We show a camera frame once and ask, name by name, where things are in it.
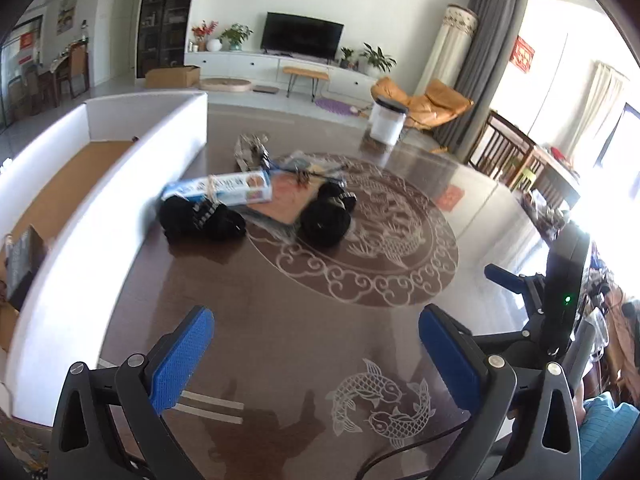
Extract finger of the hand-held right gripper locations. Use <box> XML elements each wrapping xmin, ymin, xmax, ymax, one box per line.
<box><xmin>471</xmin><ymin>326</ymin><xmax>547</xmax><ymax>367</ymax></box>
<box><xmin>484</xmin><ymin>262</ymin><xmax>549</xmax><ymax>318</ymax></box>

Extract blue and white carton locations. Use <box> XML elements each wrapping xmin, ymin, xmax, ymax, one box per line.
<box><xmin>161</xmin><ymin>170</ymin><xmax>275</xmax><ymax>207</ymax></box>

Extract framed wall painting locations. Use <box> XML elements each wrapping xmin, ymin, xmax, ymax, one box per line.
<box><xmin>56</xmin><ymin>0</ymin><xmax>79</xmax><ymax>36</ymax></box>

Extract wooden slatted chair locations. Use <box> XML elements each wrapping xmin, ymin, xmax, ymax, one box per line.
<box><xmin>467</xmin><ymin>110</ymin><xmax>581</xmax><ymax>211</ymax></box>

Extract small shiny packet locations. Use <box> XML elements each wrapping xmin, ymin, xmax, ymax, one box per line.
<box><xmin>235</xmin><ymin>140</ymin><xmax>273</xmax><ymax>173</ymax></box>

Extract orange lounge chair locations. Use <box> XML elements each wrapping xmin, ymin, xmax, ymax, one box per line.
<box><xmin>371</xmin><ymin>77</ymin><xmax>474</xmax><ymax>133</ymax></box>

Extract clear cylinder container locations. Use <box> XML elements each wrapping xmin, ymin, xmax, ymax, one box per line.
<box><xmin>369</xmin><ymin>98</ymin><xmax>406</xmax><ymax>143</ymax></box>

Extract black television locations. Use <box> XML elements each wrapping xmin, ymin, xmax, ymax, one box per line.
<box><xmin>261</xmin><ymin>11</ymin><xmax>345</xmax><ymax>61</ymax></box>

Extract red flower arrangement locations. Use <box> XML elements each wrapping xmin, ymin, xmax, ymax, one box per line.
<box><xmin>191</xmin><ymin>20</ymin><xmax>219</xmax><ymax>52</ymax></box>

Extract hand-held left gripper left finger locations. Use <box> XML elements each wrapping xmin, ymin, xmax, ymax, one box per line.
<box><xmin>48</xmin><ymin>305</ymin><xmax>216</xmax><ymax>480</ymax></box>

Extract covered standing air conditioner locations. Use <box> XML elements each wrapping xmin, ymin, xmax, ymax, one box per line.
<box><xmin>415</xmin><ymin>5</ymin><xmax>479</xmax><ymax>98</ymax></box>

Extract glasses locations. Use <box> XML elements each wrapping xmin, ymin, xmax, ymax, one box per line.
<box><xmin>270</xmin><ymin>157</ymin><xmax>351</xmax><ymax>188</ymax></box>

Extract black sock bundle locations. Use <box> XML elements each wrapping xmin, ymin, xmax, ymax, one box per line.
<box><xmin>299</xmin><ymin>182</ymin><xmax>357</xmax><ymax>248</ymax></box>
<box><xmin>159</xmin><ymin>195</ymin><xmax>247</xmax><ymax>243</ymax></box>

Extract dark glass display cabinet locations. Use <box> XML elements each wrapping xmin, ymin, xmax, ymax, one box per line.
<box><xmin>135</xmin><ymin>0</ymin><xmax>201</xmax><ymax>78</ymax></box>

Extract teal cloth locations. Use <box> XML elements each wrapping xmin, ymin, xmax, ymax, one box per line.
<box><xmin>580</xmin><ymin>392</ymin><xmax>640</xmax><ymax>480</ymax></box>

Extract large leafy potted plant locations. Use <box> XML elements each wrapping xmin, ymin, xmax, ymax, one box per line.
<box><xmin>360</xmin><ymin>42</ymin><xmax>397</xmax><ymax>78</ymax></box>

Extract bushy green potted plant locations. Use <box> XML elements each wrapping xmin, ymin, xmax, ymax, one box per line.
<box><xmin>220</xmin><ymin>23</ymin><xmax>253</xmax><ymax>52</ymax></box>

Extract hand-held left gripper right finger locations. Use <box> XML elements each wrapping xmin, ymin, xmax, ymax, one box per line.
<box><xmin>417</xmin><ymin>302</ymin><xmax>583</xmax><ymax>480</ymax></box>

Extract brown patterned desktop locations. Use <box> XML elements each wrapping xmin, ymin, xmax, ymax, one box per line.
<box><xmin>97</xmin><ymin>105</ymin><xmax>591</xmax><ymax>480</ymax></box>

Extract red window decoration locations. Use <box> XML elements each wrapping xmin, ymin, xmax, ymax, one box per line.
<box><xmin>510</xmin><ymin>36</ymin><xmax>536</xmax><ymax>68</ymax></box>

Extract wooden bench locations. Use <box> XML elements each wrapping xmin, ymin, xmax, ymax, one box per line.
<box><xmin>282</xmin><ymin>66</ymin><xmax>330</xmax><ymax>101</ymax></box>

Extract round floor cushion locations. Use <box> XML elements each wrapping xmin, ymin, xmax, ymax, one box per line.
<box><xmin>200</xmin><ymin>77</ymin><xmax>251</xmax><ymax>93</ymax></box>

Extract dining table with chairs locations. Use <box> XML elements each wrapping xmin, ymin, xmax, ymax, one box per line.
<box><xmin>7</xmin><ymin>42</ymin><xmax>91</xmax><ymax>111</ymax></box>

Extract bagged orange phone case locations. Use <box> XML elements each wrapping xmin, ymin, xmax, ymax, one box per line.
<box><xmin>245</xmin><ymin>150</ymin><xmax>351</xmax><ymax>241</ymax></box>

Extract white television cabinet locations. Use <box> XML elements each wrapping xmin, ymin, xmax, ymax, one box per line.
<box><xmin>185</xmin><ymin>50</ymin><xmax>396</xmax><ymax>106</ymax></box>

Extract white cardboard storage box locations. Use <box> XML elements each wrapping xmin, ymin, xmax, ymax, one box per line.
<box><xmin>0</xmin><ymin>91</ymin><xmax>208</xmax><ymax>428</ymax></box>

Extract grey curtain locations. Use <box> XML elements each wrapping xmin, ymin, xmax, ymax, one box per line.
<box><xmin>435</xmin><ymin>0</ymin><xmax>521</xmax><ymax>161</ymax></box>

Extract black cardboard box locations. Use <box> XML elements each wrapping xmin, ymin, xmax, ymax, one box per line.
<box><xmin>5</xmin><ymin>225</ymin><xmax>48</xmax><ymax>311</ymax></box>

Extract purple floor mat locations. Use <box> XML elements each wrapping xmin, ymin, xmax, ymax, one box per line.
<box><xmin>314</xmin><ymin>97</ymin><xmax>371</xmax><ymax>118</ymax></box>

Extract black cable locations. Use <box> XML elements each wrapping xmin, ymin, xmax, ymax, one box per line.
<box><xmin>357</xmin><ymin>420</ymin><xmax>471</xmax><ymax>480</ymax></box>

